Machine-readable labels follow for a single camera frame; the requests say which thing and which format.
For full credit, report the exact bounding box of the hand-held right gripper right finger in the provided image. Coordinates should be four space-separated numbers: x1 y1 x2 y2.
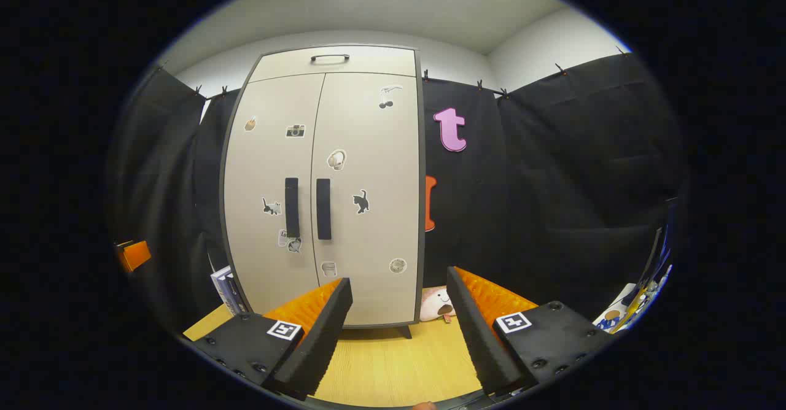
446 266 615 398

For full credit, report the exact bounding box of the beige double-door shoe cabinet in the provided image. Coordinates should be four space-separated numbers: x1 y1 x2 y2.
219 44 427 340

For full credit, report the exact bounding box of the pink and white plush toy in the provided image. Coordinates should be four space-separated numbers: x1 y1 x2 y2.
419 285 456 323

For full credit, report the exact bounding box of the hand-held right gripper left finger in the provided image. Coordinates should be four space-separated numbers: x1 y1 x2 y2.
184 277 354 401

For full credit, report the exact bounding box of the white book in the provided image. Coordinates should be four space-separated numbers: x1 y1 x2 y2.
211 267 234 315

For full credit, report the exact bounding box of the beige cabinet door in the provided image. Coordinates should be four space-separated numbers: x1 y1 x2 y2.
222 72 326 315
310 71 424 328

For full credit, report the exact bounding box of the grey-blue book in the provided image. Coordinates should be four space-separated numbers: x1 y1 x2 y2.
219 270 243 315

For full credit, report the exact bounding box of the black backdrop cloth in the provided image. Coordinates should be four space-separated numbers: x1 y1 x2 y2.
107 51 685 337

